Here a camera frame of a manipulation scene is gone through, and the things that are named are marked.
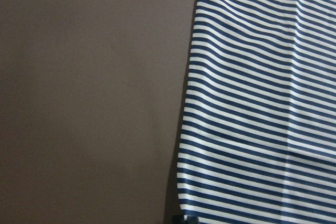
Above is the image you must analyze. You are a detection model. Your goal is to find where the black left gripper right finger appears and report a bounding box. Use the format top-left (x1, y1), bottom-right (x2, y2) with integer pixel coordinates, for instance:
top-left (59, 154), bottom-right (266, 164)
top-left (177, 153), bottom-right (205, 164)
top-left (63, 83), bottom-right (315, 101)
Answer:
top-left (187, 217), bottom-right (199, 224)

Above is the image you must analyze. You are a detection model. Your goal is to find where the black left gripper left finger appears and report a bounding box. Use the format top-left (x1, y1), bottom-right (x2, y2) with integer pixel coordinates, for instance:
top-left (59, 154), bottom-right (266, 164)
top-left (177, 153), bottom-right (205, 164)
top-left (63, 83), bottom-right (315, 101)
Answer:
top-left (172, 215), bottom-right (185, 224)

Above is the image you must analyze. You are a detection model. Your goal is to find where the striped polo shirt white collar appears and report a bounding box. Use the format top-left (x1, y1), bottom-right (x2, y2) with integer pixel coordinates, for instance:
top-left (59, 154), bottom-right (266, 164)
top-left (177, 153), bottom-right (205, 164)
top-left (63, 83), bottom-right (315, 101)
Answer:
top-left (177, 0), bottom-right (335, 223)

